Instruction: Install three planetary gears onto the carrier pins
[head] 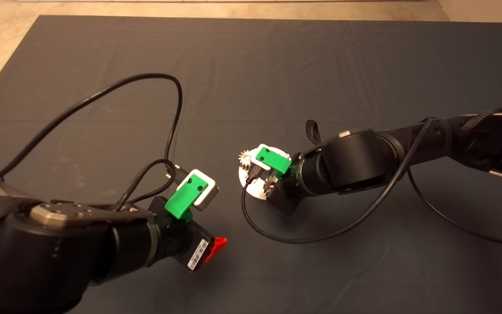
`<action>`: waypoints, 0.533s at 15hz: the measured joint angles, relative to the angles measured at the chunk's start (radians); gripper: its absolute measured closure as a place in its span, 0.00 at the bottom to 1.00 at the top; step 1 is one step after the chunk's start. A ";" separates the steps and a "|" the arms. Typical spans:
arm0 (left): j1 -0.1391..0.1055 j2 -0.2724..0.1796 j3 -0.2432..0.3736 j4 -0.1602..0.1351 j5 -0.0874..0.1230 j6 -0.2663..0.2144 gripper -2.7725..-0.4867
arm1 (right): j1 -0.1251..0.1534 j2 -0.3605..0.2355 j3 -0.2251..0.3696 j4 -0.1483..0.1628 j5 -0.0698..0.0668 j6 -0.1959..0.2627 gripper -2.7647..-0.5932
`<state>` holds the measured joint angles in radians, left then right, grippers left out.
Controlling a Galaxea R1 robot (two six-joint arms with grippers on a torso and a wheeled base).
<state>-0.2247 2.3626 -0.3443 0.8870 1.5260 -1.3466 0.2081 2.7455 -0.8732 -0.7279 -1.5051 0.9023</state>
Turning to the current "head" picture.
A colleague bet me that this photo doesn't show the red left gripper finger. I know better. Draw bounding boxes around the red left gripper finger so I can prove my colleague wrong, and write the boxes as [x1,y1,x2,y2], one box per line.
[203,237,228,263]

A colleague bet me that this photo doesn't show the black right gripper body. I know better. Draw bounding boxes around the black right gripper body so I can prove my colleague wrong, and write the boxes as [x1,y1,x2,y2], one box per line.
[268,148,323,215]

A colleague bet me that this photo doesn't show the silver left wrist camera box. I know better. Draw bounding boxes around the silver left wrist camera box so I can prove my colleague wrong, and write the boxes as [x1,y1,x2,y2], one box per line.
[177,169,220,212]

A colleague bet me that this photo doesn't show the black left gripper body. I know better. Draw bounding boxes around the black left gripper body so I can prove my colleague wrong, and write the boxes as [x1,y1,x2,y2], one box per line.
[149,195,215,274]

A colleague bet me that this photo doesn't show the green left camera mount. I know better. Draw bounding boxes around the green left camera mount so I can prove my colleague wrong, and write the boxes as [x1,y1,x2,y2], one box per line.
[165,174,210,220]

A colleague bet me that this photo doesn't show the green right camera mount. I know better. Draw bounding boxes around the green right camera mount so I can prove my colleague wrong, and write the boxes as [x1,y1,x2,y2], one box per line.
[255,147,292,173]

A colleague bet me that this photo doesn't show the dark grey table cloth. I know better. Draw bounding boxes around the dark grey table cloth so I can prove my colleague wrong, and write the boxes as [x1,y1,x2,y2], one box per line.
[0,16,502,314]

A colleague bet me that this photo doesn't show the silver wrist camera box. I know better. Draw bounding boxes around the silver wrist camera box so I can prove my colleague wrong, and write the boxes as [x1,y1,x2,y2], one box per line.
[251,144,291,171]
[177,169,220,212]

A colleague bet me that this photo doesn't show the thick braided arm hose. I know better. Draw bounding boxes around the thick braided arm hose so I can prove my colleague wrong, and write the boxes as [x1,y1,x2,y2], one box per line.
[458,107,502,136]

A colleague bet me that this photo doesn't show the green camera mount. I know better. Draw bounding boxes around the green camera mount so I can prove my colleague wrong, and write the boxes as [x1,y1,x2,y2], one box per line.
[165,174,210,220]
[255,147,292,173]

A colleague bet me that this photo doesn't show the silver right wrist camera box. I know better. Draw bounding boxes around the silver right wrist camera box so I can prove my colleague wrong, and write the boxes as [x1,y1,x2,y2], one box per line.
[251,144,291,171]

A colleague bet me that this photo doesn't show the round metal carrier plate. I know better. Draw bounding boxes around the round metal carrier plate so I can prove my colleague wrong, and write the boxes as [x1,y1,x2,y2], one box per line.
[238,148,291,201]

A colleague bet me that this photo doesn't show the short braided black cable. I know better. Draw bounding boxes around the short braided black cable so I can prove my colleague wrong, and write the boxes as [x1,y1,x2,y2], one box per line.
[116,159,186,210]
[305,120,322,144]

